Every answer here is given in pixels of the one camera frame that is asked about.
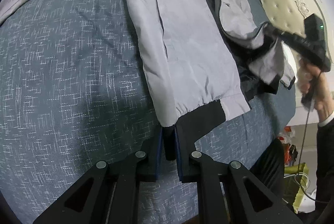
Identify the grey jacket with black trim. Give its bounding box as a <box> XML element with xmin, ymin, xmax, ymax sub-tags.
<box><xmin>0</xmin><ymin>0</ymin><xmax>297</xmax><ymax>162</ymax></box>

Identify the black sleeve right forearm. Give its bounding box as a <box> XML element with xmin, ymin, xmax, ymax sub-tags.
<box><xmin>316</xmin><ymin>120</ymin><xmax>333</xmax><ymax>223</ymax></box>

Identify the person's right hand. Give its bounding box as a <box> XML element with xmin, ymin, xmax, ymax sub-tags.
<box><xmin>298</xmin><ymin>58</ymin><xmax>333</xmax><ymax>123</ymax></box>

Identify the yellow green bag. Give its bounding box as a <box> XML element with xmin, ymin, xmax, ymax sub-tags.
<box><xmin>283</xmin><ymin>163</ymin><xmax>310</xmax><ymax>213</ymax></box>

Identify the blue patterned bed sheet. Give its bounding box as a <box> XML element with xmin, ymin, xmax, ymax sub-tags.
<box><xmin>1</xmin><ymin>0</ymin><xmax>296</xmax><ymax>223</ymax></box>

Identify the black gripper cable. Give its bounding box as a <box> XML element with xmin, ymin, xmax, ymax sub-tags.
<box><xmin>294</xmin><ymin>71</ymin><xmax>332</xmax><ymax>205</ymax></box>

